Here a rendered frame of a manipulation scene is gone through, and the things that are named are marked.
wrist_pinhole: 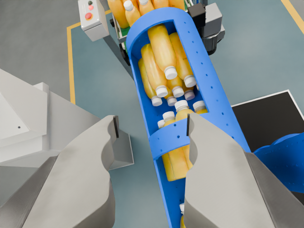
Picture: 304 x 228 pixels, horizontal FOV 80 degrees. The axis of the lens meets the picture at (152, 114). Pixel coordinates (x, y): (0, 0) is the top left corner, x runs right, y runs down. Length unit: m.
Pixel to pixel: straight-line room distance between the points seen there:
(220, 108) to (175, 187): 0.32
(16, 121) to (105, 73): 1.60
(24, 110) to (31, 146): 0.16
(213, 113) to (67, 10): 3.05
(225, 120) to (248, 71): 1.50
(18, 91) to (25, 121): 0.11
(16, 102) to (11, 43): 2.93
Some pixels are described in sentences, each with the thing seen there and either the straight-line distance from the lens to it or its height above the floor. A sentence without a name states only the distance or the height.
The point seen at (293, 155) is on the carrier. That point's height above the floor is 0.88.
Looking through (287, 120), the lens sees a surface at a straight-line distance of 1.72.
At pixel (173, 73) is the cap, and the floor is 1.18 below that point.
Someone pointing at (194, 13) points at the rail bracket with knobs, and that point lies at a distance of 1.00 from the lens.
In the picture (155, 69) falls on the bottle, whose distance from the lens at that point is 0.67.
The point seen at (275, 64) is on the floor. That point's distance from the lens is 2.08.
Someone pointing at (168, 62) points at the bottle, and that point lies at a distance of 0.62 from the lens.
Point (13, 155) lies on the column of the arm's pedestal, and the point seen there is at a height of 1.10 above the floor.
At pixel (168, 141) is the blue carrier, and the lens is 0.49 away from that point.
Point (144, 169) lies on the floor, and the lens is 1.77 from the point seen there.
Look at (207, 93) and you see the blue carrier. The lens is 0.53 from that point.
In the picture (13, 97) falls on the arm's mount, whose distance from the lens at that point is 0.80.
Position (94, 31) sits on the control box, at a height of 1.05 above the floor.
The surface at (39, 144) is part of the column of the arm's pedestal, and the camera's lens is 0.87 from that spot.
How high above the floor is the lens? 1.69
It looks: 67 degrees down
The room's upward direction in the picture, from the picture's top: 40 degrees counter-clockwise
